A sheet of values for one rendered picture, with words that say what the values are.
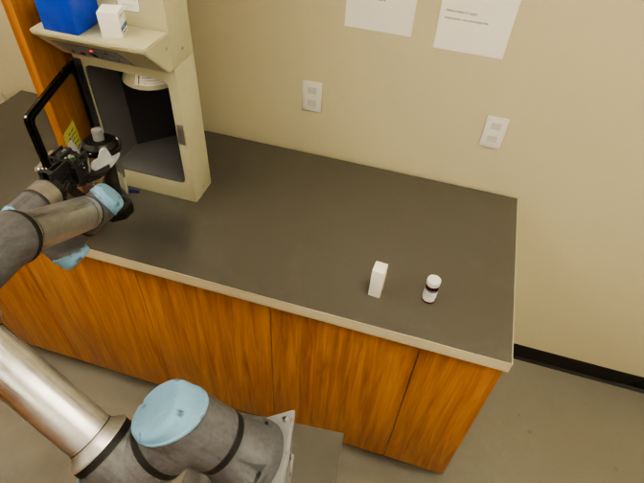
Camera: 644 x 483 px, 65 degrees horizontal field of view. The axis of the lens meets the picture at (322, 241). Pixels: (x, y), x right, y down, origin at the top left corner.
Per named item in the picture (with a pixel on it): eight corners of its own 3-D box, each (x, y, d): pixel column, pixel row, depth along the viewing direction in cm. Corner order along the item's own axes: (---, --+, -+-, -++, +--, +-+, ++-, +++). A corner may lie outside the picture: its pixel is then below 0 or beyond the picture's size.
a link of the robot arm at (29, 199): (16, 252, 114) (-17, 227, 111) (48, 221, 122) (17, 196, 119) (28, 240, 109) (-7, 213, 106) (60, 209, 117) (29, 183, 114)
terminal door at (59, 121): (109, 172, 169) (73, 57, 140) (75, 237, 147) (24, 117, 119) (106, 172, 168) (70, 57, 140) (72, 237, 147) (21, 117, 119)
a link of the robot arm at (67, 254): (96, 246, 115) (55, 214, 111) (62, 278, 117) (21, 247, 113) (104, 235, 122) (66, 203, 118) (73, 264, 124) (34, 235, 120)
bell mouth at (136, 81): (142, 57, 158) (138, 40, 154) (194, 68, 155) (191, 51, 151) (109, 83, 146) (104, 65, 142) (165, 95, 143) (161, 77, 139)
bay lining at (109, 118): (151, 126, 184) (130, 31, 159) (218, 142, 180) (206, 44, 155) (114, 165, 167) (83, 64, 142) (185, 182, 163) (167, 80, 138)
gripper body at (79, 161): (88, 149, 125) (57, 177, 117) (98, 176, 131) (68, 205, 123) (61, 143, 126) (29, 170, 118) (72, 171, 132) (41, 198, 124)
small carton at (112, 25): (107, 28, 127) (101, 4, 123) (127, 29, 127) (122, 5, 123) (102, 36, 123) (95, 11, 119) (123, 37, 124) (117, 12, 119)
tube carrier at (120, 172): (109, 195, 153) (94, 131, 140) (141, 202, 151) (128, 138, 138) (87, 215, 145) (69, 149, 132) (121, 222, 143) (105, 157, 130)
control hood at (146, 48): (69, 48, 140) (57, 11, 133) (174, 69, 134) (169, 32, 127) (41, 66, 132) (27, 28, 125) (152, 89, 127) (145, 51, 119)
